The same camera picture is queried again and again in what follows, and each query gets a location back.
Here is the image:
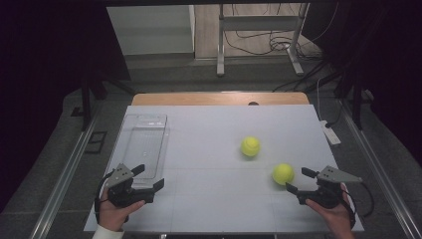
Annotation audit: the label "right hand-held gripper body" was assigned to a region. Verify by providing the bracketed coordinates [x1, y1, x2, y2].
[296, 164, 363, 210]

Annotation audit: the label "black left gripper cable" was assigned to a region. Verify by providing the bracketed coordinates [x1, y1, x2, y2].
[94, 170, 115, 224]

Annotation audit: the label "yellow tennis ball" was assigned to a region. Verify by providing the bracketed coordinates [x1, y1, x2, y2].
[272, 162, 296, 186]
[240, 135, 262, 158]

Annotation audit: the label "white cabinet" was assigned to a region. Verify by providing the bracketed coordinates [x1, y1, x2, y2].
[106, 4, 196, 57]

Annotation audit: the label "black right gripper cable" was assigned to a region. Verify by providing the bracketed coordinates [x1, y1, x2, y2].
[341, 181, 375, 230]

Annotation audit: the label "white power strip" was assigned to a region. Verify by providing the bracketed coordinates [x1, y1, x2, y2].
[319, 119, 342, 146]

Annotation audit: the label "aluminium floor rail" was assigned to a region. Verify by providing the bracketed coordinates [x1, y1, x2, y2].
[29, 111, 101, 239]
[337, 98, 422, 239]

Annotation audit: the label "white foam board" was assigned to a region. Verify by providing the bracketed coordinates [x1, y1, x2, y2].
[83, 104, 365, 233]

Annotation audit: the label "grey metal stand frame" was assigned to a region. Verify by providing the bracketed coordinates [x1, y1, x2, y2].
[216, 3, 310, 78]

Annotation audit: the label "white cable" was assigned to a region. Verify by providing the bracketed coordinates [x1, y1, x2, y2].
[316, 77, 324, 122]

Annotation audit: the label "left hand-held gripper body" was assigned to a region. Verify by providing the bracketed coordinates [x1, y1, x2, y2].
[105, 162, 156, 209]

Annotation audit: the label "dark curtain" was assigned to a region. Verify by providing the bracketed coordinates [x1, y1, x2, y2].
[302, 0, 422, 173]
[0, 0, 131, 213]

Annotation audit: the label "clear plastic tray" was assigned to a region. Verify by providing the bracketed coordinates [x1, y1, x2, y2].
[119, 113, 171, 190]

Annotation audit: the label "black plug cable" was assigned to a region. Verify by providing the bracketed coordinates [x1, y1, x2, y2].
[325, 101, 344, 128]

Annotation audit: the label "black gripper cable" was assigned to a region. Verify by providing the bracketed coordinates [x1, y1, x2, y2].
[341, 181, 375, 230]
[94, 170, 115, 224]

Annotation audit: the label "tangle of black floor cables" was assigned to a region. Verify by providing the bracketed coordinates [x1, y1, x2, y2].
[223, 3, 339, 63]

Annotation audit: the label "dark stand legs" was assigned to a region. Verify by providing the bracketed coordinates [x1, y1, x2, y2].
[332, 71, 367, 130]
[79, 74, 137, 132]

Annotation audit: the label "person's left hand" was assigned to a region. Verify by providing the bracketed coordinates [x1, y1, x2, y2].
[98, 188, 146, 232]

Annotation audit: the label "person's right hand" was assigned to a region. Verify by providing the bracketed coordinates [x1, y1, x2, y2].
[305, 191, 356, 231]

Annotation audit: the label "black floor socket plate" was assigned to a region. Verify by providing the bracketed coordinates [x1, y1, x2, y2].
[84, 130, 108, 154]

